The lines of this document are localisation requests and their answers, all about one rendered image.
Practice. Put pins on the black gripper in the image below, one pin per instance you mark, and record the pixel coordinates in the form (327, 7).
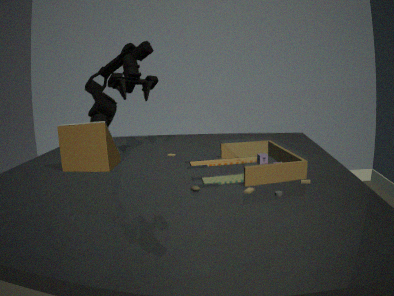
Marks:
(131, 75)

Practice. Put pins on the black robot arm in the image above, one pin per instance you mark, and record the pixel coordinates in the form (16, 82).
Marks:
(104, 107)

